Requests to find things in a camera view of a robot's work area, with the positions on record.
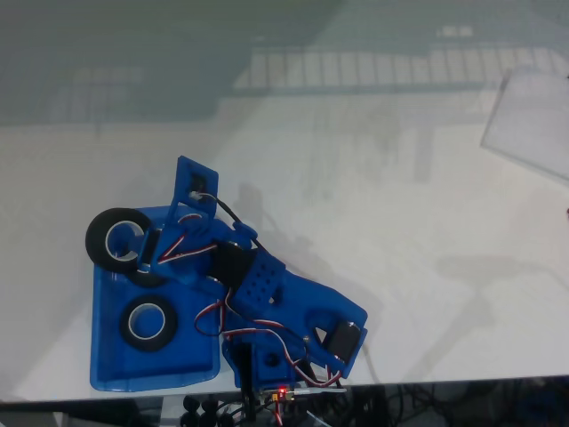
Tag black tape roll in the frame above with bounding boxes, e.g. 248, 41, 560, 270
84, 206, 154, 274
118, 294, 180, 353
127, 265, 170, 289

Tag blue translucent plastic bin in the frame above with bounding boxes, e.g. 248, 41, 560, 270
88, 205, 222, 393

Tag black table clamp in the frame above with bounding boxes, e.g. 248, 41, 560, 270
238, 342, 260, 423

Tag black clamp knob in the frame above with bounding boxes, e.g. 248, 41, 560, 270
199, 399, 220, 427
180, 394, 202, 427

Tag controller board with red light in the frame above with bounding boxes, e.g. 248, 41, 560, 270
260, 385, 298, 404

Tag white flat connector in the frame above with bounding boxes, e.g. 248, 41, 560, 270
293, 386, 348, 396

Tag clear plastic sheet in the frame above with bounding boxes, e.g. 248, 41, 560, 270
479, 68, 569, 182

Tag red white black servo wire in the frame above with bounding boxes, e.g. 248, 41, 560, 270
155, 213, 220, 268
194, 298, 228, 339

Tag black camera cable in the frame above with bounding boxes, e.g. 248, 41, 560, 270
189, 189, 268, 255

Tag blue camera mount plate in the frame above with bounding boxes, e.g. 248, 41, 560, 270
168, 155, 220, 219

